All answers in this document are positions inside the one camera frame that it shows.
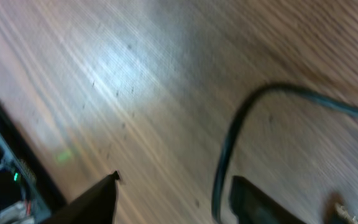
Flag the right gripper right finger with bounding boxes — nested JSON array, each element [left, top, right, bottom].
[[229, 175, 304, 224]]

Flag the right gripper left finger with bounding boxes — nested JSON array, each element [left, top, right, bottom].
[[43, 171, 120, 224]]

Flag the thick black USB cable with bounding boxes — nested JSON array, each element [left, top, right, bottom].
[[211, 82, 358, 223]]

